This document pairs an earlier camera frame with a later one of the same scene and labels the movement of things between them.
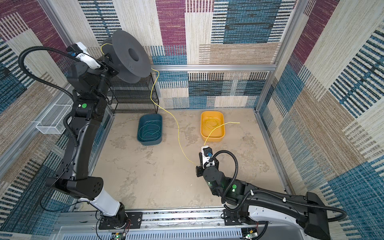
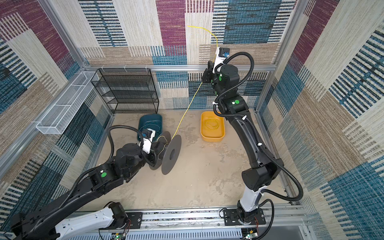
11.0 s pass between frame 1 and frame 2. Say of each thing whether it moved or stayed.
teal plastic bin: stayed
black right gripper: moved
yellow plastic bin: stayed
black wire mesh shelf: stayed
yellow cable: moved
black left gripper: moved
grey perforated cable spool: moved
